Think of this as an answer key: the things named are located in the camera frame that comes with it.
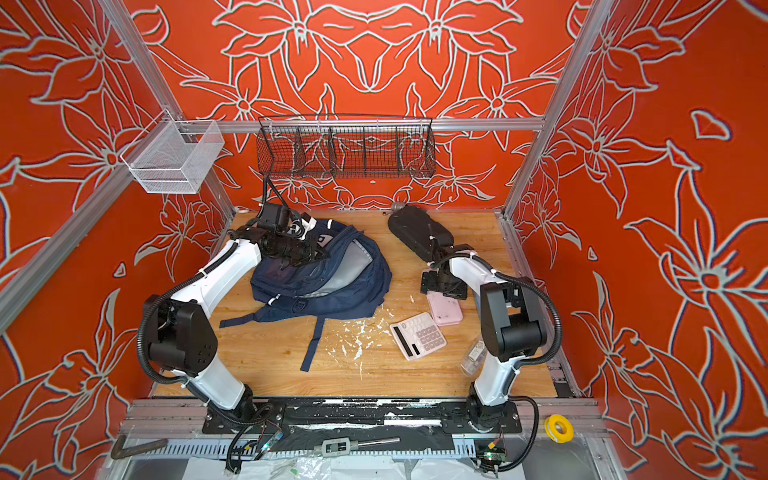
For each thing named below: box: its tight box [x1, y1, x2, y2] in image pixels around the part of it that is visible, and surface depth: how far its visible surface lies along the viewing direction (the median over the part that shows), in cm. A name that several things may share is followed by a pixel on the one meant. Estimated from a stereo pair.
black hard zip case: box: [388, 204, 454, 263], surface depth 109 cm
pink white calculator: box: [390, 312, 448, 361], surface depth 86 cm
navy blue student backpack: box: [219, 219, 392, 372], surface depth 89 cm
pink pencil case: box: [426, 290, 463, 327], surface depth 91 cm
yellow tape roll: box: [544, 414, 574, 444], surface depth 72 cm
